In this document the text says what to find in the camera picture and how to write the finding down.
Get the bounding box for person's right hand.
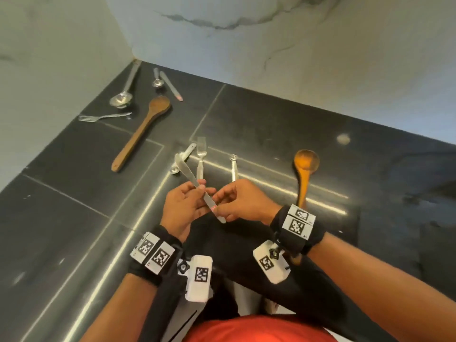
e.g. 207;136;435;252
212;178;282;225

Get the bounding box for person's left hand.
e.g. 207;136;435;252
160;180;217;243

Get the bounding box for steel butter knife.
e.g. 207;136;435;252
173;153;227;224
159;71;184;102

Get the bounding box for steel fork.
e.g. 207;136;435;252
78;112;133;123
196;136;209;181

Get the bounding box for orange wooden spoon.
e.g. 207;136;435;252
289;149;321;266

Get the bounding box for dark brown wooden spoon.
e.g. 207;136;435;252
111;95;172;173

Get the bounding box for steel butter knife back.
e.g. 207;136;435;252
159;71;184;102

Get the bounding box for large steel ladle spoon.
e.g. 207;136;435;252
109;60;142;109

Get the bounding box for person's right forearm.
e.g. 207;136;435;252
308;233;456;342

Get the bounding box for person's left forearm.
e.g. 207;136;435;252
80;274;157;342

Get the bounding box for person's red shirt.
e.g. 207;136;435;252
183;314;337;342

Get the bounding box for black left wristband white markers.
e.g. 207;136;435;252
129;225;184;287

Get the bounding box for black wristband white markers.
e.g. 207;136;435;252
270;204;325;257
129;225;184;287

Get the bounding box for black right wristband white markers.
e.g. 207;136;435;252
270;204;325;257

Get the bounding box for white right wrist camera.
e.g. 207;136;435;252
253;240;291;285

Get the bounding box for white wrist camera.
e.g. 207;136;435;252
177;255;214;303
253;240;291;285

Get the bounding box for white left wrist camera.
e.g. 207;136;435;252
177;255;214;303

